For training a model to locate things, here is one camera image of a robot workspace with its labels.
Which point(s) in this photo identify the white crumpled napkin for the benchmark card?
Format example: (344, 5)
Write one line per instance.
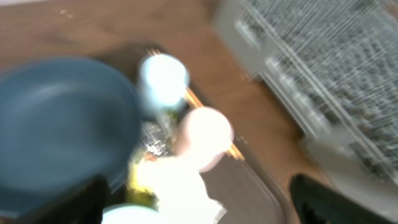
(181, 192)

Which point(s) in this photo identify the yellow green wrapper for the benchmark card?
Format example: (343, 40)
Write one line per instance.
(136, 192)

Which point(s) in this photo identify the grey dishwasher rack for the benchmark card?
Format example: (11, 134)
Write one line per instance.
(333, 66)

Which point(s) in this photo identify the dark blue bowl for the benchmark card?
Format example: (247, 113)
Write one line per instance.
(63, 121)

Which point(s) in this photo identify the foil snack wrapper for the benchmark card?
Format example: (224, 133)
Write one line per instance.
(154, 144)

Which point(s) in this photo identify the pink cup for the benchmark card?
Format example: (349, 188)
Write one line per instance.
(204, 136)

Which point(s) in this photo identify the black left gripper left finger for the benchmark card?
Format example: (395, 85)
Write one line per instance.
(83, 203)

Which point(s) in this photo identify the wooden chopstick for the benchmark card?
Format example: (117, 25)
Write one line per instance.
(169, 121)

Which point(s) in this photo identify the light blue cup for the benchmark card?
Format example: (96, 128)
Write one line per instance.
(162, 81)

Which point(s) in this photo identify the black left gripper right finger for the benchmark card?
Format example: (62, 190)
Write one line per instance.
(315, 203)

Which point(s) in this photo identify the light blue small bowl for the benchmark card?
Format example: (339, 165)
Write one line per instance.
(126, 213)

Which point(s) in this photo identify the brown serving tray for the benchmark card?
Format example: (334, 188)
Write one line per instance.
(248, 191)

